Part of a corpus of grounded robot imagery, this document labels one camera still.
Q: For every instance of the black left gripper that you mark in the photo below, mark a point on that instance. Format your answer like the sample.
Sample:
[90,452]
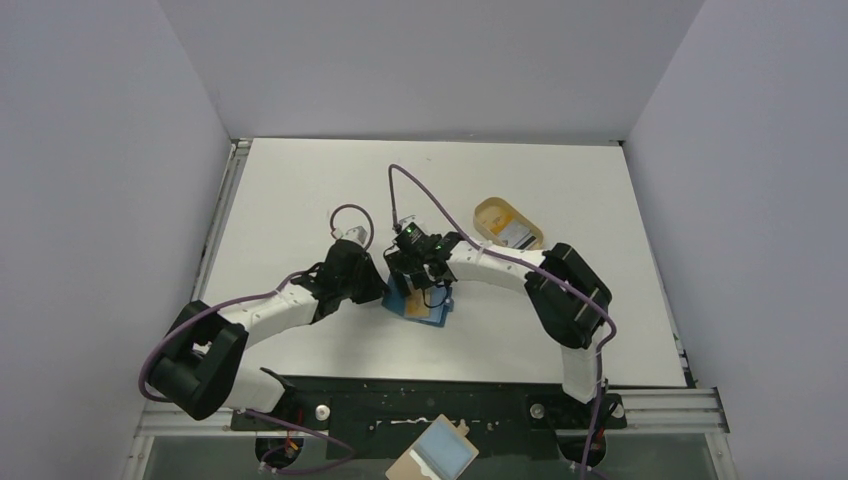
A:
[370,283]

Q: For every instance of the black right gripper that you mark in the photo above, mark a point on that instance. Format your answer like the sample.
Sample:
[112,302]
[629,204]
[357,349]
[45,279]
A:
[408,270]

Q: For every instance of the gold VIP card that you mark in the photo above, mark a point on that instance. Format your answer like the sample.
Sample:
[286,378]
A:
[417,305]
[495,217]

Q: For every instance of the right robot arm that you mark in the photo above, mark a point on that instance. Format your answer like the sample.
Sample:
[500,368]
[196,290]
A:
[569,298]

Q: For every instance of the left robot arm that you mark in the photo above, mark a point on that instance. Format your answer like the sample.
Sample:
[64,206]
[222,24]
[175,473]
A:
[224,332]

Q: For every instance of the white VIP card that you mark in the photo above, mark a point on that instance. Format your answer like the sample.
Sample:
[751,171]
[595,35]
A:
[517,236]

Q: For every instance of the blue card on cardboard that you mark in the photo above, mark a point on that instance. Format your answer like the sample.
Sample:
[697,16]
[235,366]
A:
[441,452]

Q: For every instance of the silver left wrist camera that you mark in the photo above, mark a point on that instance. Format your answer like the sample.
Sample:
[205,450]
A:
[357,234]

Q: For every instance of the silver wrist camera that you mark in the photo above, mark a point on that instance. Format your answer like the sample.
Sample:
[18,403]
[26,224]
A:
[357,234]
[406,221]

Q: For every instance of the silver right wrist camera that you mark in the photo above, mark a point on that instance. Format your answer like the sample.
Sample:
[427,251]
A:
[406,221]

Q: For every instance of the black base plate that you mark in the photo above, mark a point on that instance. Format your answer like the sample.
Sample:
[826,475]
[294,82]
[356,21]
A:
[381,418]

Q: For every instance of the aluminium right side rail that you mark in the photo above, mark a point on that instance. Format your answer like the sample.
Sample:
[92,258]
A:
[689,378]

